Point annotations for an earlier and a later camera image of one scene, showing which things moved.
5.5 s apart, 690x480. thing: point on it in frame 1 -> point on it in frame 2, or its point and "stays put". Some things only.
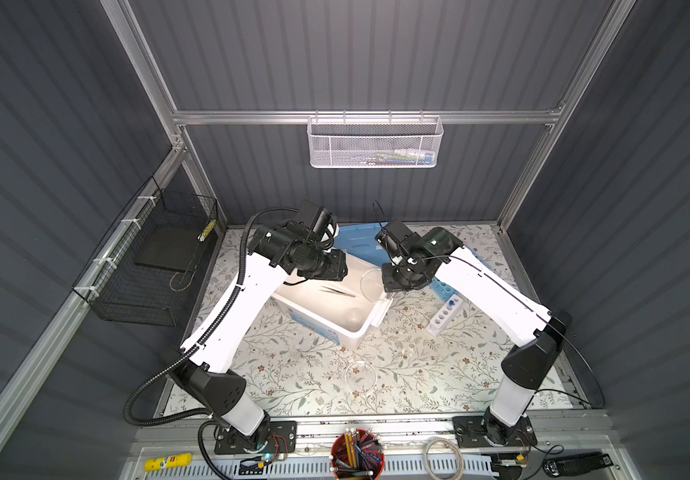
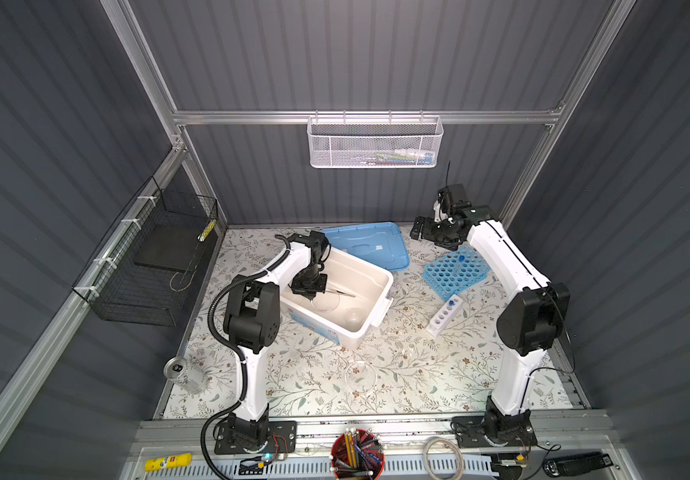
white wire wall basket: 375,141 stays put
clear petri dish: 371,284 -> 327,301
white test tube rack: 442,317 stays put
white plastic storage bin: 341,310 stays put
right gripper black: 389,286 -> 427,225
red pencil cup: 357,454 stays put
